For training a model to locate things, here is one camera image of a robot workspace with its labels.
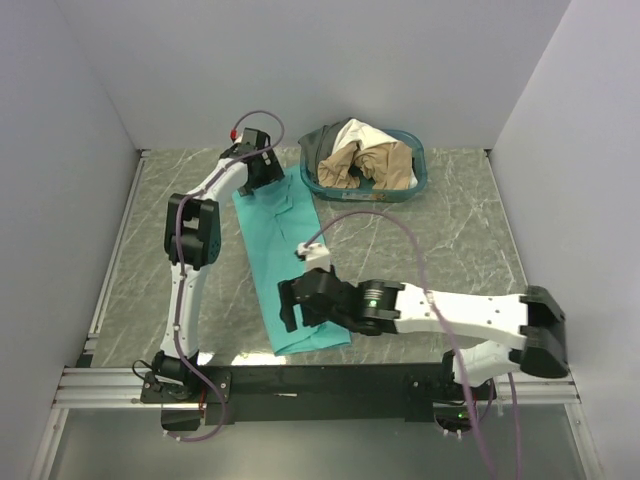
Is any beige t shirt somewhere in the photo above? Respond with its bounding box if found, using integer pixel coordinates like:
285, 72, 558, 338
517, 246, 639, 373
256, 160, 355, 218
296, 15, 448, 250
317, 142, 413, 190

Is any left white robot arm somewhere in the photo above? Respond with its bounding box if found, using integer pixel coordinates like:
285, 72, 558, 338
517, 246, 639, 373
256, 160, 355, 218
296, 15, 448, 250
151, 128, 284, 402

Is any aluminium frame rail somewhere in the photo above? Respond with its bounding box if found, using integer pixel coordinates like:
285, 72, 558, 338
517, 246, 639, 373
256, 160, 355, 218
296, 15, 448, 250
52, 368, 581, 409

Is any dark grey t shirt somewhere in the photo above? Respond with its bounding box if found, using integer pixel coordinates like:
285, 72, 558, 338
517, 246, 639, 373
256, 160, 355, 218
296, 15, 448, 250
298, 118, 350, 178

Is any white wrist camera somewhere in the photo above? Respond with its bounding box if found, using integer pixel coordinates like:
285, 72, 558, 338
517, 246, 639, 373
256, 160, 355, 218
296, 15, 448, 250
296, 243, 332, 272
230, 128, 245, 144

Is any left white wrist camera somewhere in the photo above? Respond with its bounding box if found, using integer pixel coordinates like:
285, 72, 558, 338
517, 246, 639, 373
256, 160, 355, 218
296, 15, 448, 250
230, 128, 245, 144

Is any teal t shirt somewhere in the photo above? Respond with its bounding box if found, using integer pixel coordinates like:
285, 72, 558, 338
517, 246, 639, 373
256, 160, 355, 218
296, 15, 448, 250
233, 167, 351, 356

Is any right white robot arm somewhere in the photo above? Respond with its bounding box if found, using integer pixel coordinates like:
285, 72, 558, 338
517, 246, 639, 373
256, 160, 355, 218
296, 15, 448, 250
278, 268, 569, 399

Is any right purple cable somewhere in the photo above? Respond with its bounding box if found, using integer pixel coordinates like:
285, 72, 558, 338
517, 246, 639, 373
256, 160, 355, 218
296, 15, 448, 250
299, 209, 524, 480

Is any teal plastic laundry basket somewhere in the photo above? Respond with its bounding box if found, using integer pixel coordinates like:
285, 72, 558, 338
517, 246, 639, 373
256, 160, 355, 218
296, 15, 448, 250
299, 129, 428, 203

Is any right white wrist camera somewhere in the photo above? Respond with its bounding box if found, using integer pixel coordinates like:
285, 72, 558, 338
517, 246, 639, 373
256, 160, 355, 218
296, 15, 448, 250
296, 243, 332, 272

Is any white t shirt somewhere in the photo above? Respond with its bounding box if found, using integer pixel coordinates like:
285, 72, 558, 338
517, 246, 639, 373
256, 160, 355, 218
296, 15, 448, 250
332, 119, 417, 188

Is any purple cable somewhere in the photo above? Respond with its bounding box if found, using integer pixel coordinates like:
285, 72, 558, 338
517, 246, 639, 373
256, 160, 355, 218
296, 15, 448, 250
169, 109, 286, 444
299, 209, 524, 480

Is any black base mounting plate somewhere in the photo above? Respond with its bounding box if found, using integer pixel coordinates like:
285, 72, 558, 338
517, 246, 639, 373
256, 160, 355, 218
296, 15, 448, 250
140, 362, 463, 431

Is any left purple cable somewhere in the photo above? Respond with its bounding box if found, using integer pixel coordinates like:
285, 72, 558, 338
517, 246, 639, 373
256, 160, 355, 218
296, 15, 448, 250
169, 109, 286, 444

